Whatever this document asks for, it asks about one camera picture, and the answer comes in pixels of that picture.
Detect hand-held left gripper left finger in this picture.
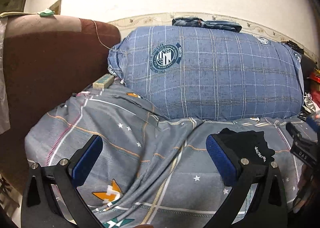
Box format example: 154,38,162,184
21,134,104,228

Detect person's right hand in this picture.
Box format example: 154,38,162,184
292,164,320,215

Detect grey printed bed sheet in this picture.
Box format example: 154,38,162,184
24,82,320,228

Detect folded blue patterned cloth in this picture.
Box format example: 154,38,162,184
172,16,242,33

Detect black pants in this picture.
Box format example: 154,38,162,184
217,127,276,166

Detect black white patterned cloth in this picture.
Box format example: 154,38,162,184
302,93,320,116

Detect small beige green box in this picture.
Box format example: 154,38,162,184
92,74,115,89

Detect blue plaid pillow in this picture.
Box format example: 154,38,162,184
107,25,305,121

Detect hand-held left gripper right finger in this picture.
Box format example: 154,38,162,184
205,133,288,228

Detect brown upholstered headboard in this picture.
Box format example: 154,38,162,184
0,14,122,193

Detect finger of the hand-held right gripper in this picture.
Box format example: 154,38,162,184
286,122,304,143
306,115,320,132

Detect red plastic bag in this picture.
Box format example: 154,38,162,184
309,68,320,82

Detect thin beige string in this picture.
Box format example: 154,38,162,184
92,19,128,69

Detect green cloth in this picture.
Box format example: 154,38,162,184
37,8,55,17

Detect white hanging cloth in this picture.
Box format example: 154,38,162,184
0,17,11,135

